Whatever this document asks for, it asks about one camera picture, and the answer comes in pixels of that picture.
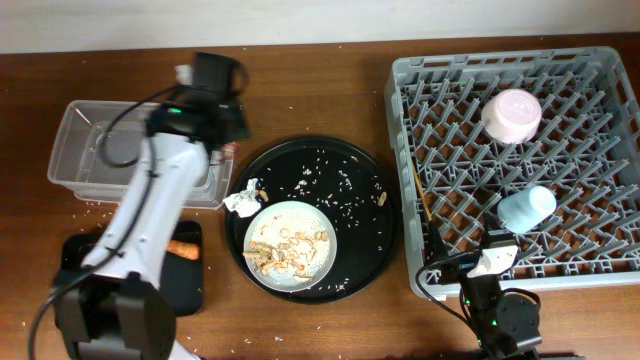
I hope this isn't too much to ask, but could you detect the peanut on tray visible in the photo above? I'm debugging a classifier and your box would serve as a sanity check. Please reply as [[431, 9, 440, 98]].
[[377, 192, 388, 207], [258, 190, 269, 202]]

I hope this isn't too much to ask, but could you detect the black rectangular tray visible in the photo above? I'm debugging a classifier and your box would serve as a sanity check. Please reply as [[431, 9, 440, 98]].
[[61, 221, 204, 317]]

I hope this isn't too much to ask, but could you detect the white tissue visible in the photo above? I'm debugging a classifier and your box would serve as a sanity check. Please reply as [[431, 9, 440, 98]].
[[223, 178, 261, 218]]

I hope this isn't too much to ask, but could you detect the grey dishwasher rack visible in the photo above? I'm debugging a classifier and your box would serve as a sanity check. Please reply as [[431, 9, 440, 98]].
[[384, 47, 639, 299]]

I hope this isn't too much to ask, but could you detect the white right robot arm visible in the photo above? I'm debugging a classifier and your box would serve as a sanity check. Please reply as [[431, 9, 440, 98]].
[[415, 222, 542, 359]]

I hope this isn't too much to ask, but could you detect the light blue cup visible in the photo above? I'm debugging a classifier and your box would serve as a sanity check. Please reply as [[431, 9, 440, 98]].
[[497, 186, 557, 234]]

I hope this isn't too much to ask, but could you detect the wooden chopstick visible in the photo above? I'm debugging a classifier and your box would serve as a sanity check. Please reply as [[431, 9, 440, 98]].
[[411, 162, 433, 223]]

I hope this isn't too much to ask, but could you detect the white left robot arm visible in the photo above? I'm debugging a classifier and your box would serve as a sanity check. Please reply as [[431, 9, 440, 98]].
[[28, 85, 249, 359]]

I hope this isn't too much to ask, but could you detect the orange carrot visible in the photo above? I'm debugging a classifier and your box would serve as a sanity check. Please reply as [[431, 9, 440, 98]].
[[166, 240, 201, 261]]

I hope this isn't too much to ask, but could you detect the round black tray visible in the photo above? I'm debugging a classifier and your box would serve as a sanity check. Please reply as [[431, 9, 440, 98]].
[[225, 137, 402, 305]]

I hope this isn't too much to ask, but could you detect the grey plate with food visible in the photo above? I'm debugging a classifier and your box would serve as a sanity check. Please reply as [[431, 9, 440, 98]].
[[241, 201, 338, 293]]

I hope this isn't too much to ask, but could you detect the clear plastic bin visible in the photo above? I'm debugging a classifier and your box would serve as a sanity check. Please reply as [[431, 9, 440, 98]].
[[47, 100, 233, 209]]

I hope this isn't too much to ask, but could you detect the red snack wrapper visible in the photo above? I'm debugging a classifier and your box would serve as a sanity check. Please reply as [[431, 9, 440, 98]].
[[221, 142, 240, 160]]

